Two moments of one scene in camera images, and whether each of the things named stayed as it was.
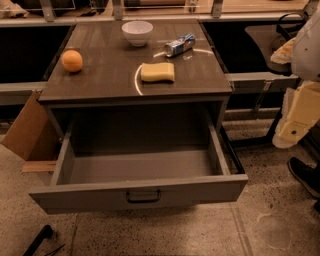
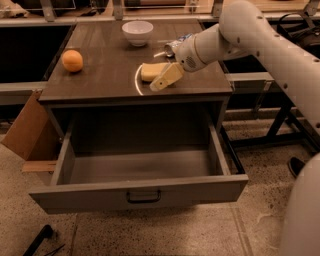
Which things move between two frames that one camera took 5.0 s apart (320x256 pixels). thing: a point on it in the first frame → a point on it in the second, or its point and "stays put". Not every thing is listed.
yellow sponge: [157, 71] stays put
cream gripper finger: [300, 111] → [188, 58]
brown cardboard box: [34, 134] stays put
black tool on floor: [45, 233] stays put
